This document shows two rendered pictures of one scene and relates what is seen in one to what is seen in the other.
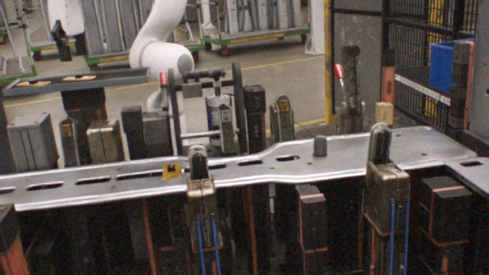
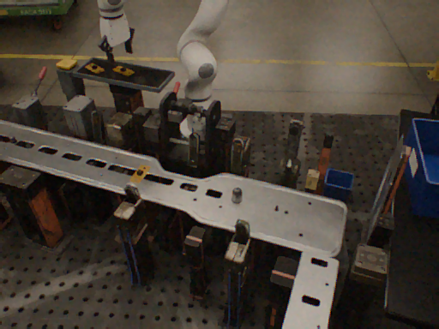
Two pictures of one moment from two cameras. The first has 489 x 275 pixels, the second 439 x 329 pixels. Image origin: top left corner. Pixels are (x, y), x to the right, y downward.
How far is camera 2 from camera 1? 0.76 m
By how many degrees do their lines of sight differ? 32
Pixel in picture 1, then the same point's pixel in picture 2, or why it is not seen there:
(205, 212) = (123, 226)
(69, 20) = (113, 35)
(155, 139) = (150, 138)
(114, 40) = not seen: outside the picture
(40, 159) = (81, 130)
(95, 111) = (129, 98)
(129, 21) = not seen: outside the picture
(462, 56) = not seen: hidden behind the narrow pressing
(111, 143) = (119, 135)
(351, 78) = (292, 146)
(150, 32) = (192, 33)
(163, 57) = (189, 62)
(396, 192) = (232, 267)
